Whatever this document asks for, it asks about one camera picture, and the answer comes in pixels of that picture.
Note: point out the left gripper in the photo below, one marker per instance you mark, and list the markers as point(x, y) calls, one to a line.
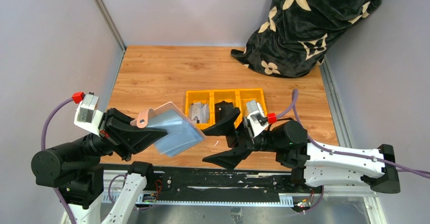
point(109, 132)

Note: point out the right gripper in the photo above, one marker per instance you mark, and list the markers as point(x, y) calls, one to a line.
point(243, 136)

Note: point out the beige leather card holder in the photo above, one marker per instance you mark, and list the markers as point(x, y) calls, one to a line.
point(182, 133)

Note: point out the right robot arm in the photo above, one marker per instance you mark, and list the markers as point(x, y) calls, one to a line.
point(313, 164)

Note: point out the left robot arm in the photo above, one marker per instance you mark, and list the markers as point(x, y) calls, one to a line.
point(74, 170)

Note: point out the black card in bin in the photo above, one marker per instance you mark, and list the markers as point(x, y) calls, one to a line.
point(222, 109)

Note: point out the silver cards in bin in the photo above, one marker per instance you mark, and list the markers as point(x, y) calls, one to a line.
point(199, 113)

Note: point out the yellow bin with silver cards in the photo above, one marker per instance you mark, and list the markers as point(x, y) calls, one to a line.
point(203, 96)

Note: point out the black floral blanket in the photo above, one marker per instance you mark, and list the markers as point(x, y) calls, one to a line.
point(297, 34)

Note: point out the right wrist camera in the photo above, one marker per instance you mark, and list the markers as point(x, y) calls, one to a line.
point(256, 118)

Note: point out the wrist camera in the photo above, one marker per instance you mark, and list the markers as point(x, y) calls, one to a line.
point(256, 118)
point(87, 116)

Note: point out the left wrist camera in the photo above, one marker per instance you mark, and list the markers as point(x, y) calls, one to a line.
point(87, 116)

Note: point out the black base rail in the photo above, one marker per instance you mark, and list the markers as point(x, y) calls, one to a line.
point(197, 186)

